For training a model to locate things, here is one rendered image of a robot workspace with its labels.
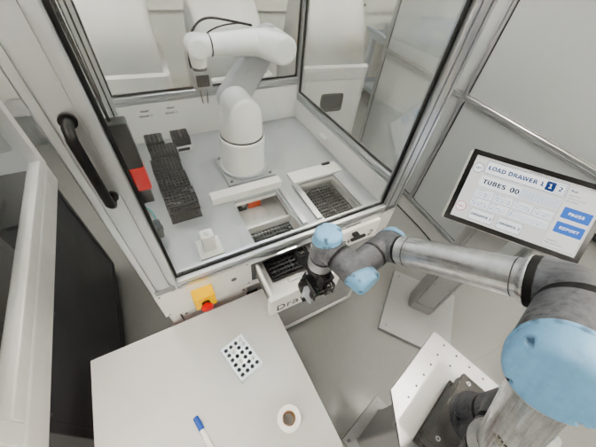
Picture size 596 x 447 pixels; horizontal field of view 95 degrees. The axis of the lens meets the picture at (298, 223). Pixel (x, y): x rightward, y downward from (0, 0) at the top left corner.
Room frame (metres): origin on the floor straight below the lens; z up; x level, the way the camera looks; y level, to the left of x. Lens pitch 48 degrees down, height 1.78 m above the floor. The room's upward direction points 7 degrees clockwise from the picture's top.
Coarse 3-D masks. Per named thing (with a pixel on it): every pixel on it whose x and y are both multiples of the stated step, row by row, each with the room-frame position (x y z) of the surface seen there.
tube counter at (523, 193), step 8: (512, 184) 0.95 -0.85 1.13; (512, 192) 0.93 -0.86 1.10; (520, 192) 0.92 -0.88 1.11; (528, 192) 0.92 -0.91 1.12; (536, 192) 0.92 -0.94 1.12; (528, 200) 0.90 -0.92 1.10; (536, 200) 0.89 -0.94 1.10; (544, 200) 0.89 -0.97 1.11; (552, 200) 0.89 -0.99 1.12; (560, 200) 0.89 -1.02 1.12; (552, 208) 0.87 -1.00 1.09
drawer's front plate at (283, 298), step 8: (336, 280) 0.56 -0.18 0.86; (296, 288) 0.47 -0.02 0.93; (272, 296) 0.42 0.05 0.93; (280, 296) 0.43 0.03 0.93; (288, 296) 0.44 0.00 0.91; (296, 296) 0.46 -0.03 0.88; (272, 304) 0.41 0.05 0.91; (280, 304) 0.42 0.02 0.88; (288, 304) 0.44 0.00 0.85; (272, 312) 0.41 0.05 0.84
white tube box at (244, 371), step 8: (240, 336) 0.33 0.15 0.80; (232, 344) 0.30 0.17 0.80; (240, 344) 0.30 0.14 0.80; (248, 344) 0.30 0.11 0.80; (224, 352) 0.27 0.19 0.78; (240, 352) 0.28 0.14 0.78; (248, 352) 0.28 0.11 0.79; (232, 360) 0.25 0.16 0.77; (248, 360) 0.26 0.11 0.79; (256, 360) 0.26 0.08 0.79; (232, 368) 0.22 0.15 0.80; (240, 368) 0.23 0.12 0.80; (248, 368) 0.23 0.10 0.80; (256, 368) 0.23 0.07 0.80; (240, 376) 0.21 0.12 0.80; (248, 376) 0.21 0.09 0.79
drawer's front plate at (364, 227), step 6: (378, 216) 0.87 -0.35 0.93; (366, 222) 0.83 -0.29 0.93; (372, 222) 0.83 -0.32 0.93; (378, 222) 0.85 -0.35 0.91; (348, 228) 0.78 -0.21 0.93; (354, 228) 0.78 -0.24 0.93; (360, 228) 0.79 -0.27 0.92; (366, 228) 0.82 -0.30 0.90; (372, 228) 0.84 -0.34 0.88; (348, 234) 0.76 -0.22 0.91; (360, 234) 0.80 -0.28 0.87; (366, 234) 0.83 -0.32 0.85; (372, 234) 0.85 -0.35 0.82; (342, 240) 0.75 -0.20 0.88
